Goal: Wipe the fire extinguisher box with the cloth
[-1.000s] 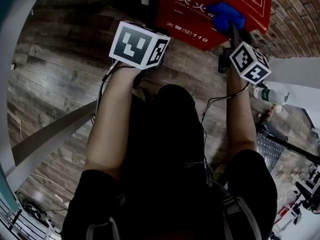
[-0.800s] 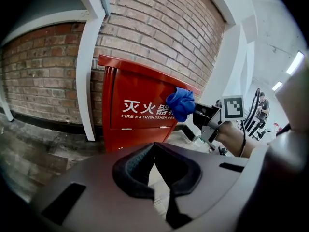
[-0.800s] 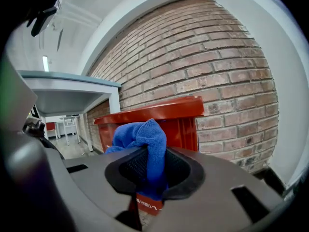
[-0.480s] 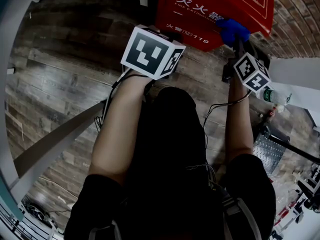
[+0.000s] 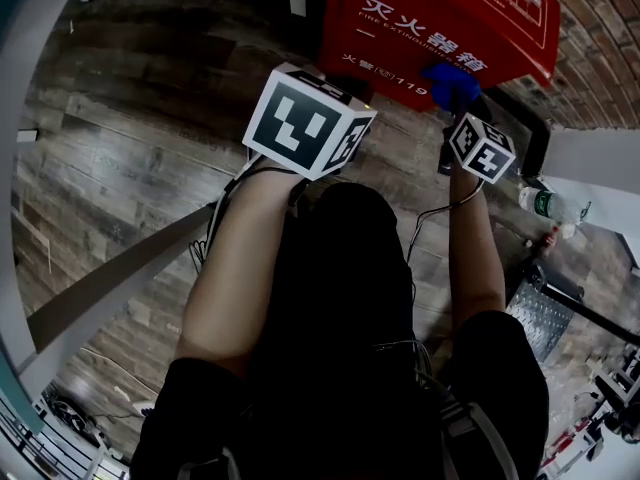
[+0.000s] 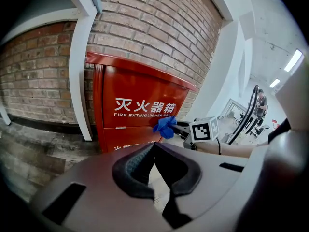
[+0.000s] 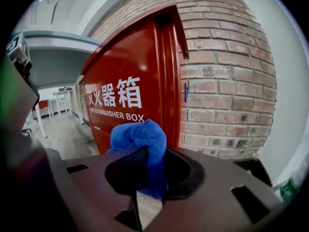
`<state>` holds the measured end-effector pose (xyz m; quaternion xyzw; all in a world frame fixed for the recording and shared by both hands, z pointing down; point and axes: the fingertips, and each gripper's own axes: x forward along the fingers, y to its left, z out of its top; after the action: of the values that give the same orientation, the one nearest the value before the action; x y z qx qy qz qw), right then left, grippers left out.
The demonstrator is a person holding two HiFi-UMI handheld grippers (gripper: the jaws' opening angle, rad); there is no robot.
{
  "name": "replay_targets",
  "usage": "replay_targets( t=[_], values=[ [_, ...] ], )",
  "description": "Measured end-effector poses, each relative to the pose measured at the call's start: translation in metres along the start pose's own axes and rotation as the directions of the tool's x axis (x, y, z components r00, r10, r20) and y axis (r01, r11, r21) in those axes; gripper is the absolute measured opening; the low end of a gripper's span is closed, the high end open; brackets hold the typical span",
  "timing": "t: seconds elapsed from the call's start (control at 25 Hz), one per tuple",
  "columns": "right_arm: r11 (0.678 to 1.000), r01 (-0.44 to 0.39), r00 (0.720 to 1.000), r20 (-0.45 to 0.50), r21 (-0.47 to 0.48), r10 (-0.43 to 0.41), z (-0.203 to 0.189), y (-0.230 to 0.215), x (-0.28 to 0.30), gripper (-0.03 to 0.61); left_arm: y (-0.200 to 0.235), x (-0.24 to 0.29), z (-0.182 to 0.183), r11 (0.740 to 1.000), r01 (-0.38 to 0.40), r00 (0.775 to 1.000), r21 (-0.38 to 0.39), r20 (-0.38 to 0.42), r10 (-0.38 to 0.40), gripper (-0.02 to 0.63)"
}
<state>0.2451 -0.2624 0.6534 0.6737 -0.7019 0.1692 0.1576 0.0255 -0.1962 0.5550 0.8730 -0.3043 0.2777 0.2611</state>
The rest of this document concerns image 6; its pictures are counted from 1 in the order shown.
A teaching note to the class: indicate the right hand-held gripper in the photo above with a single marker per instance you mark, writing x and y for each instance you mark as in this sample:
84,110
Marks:
202,132

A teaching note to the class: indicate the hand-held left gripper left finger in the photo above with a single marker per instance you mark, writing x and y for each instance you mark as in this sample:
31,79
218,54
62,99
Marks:
131,175

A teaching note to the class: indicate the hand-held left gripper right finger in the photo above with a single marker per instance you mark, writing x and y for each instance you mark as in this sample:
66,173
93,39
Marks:
183,175

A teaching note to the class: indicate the blue wiping cloth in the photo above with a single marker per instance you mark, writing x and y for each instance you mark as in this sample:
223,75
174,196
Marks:
165,127

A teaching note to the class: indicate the red fire extinguisher box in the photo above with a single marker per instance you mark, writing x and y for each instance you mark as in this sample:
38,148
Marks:
135,95

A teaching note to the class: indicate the person's right forearm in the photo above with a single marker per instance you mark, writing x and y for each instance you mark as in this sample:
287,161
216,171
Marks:
234,150

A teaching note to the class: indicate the white background desks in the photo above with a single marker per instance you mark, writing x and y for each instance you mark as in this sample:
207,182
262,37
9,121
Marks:
233,110

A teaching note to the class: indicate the small red background object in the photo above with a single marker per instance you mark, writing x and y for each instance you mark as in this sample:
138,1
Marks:
275,123

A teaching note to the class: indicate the short ceiling light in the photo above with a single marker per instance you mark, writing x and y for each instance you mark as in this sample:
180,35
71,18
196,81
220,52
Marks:
274,83

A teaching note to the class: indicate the long ceiling light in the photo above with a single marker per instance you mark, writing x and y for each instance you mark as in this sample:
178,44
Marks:
293,60

